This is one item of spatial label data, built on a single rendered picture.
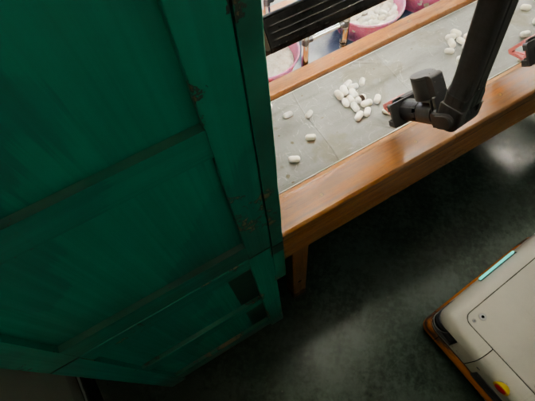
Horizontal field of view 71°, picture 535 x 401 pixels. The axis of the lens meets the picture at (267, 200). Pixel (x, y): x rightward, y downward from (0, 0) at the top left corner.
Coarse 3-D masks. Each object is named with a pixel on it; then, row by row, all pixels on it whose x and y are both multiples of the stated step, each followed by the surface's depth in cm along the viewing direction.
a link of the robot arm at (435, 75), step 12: (420, 72) 88; (432, 72) 84; (420, 84) 86; (432, 84) 84; (444, 84) 85; (420, 96) 87; (432, 96) 85; (444, 96) 86; (432, 120) 86; (444, 120) 82
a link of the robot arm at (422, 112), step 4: (428, 100) 87; (420, 104) 91; (424, 104) 90; (428, 104) 88; (432, 104) 87; (416, 108) 91; (420, 108) 90; (424, 108) 89; (428, 108) 88; (432, 108) 87; (416, 112) 91; (420, 112) 90; (424, 112) 89; (428, 112) 88; (416, 116) 92; (420, 116) 91; (424, 116) 89; (428, 116) 88; (416, 120) 93; (420, 120) 92; (424, 120) 90; (428, 120) 89
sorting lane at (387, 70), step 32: (416, 32) 129; (448, 32) 128; (512, 32) 125; (352, 64) 124; (384, 64) 123; (416, 64) 122; (448, 64) 121; (512, 64) 119; (288, 96) 119; (320, 96) 118; (384, 96) 116; (288, 128) 113; (320, 128) 112; (352, 128) 111; (384, 128) 111; (320, 160) 107
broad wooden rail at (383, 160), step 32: (512, 96) 110; (416, 128) 107; (480, 128) 110; (352, 160) 103; (384, 160) 102; (416, 160) 103; (448, 160) 119; (288, 192) 101; (320, 192) 99; (352, 192) 99; (384, 192) 110; (288, 224) 96; (320, 224) 103; (288, 256) 110
